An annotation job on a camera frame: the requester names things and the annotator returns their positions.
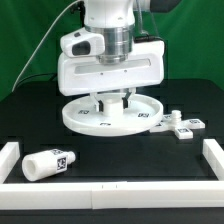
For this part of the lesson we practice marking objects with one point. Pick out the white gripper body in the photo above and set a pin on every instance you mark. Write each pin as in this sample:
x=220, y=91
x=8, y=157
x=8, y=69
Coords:
x=84, y=67

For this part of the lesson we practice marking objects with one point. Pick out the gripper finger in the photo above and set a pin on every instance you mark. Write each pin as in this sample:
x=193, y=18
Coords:
x=97, y=103
x=125, y=99

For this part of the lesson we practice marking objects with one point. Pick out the white round table top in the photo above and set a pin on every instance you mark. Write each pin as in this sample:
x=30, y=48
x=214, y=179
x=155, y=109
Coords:
x=143, y=113

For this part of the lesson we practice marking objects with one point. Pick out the white cross table base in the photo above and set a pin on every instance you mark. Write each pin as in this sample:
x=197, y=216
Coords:
x=183, y=129

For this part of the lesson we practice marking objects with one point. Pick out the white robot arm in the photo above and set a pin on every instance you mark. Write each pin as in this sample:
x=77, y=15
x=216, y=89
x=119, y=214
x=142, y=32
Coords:
x=115, y=21

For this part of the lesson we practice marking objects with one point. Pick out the white right fence bar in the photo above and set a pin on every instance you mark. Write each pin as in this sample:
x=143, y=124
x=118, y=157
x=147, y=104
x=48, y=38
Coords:
x=214, y=155

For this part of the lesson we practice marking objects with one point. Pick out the white left fence bar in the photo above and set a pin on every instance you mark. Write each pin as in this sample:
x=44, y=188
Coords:
x=9, y=156

